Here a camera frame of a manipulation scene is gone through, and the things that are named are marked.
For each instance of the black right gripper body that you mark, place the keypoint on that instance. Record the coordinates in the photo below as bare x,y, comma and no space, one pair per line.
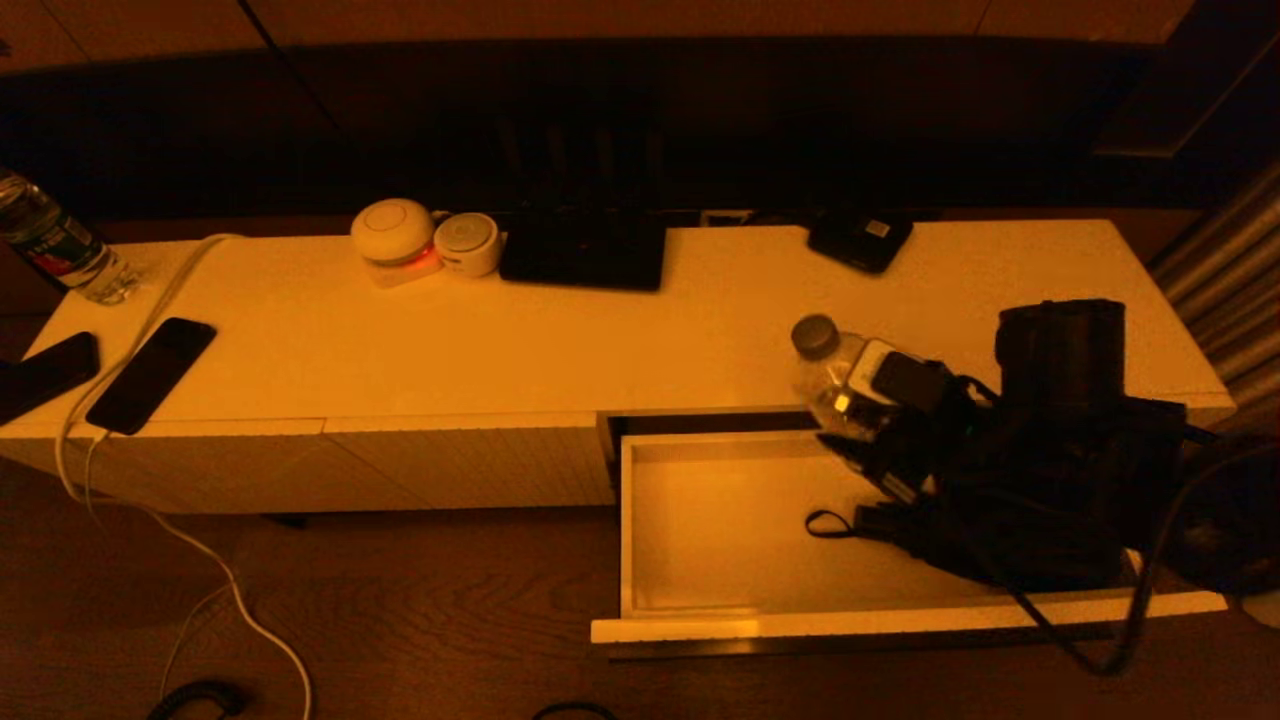
950,440

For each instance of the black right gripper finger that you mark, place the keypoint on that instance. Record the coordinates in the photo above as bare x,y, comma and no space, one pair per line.
875,468

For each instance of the clear grey-capped water bottle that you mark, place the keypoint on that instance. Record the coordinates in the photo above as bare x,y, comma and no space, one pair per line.
825,385

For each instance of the black umbrella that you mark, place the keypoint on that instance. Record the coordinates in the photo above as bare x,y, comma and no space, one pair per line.
1000,550

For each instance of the white cabinet drawer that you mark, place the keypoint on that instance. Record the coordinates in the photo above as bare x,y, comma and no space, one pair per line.
720,540

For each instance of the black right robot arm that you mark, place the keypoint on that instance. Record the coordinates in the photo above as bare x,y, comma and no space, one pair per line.
1060,350

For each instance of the white long low cabinet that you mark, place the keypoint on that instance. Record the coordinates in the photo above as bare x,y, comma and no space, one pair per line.
500,350

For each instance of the small black labelled device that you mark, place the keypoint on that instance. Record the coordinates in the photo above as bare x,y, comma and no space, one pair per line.
860,240

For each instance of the black flat tablet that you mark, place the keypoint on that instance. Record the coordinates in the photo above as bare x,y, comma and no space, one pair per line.
580,250

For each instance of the white ribbed cabinet door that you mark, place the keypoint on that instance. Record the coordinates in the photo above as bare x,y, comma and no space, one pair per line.
480,460
200,470

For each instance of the small white round speaker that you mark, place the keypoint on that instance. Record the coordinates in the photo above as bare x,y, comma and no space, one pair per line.
465,242

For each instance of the large white round device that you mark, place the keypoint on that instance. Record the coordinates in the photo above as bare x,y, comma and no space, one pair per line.
392,232

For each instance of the black smartphone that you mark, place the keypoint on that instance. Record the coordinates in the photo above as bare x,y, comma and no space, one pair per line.
45,372
150,375

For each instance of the red-labelled water bottle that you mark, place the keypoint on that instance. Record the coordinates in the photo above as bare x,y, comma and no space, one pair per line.
60,250

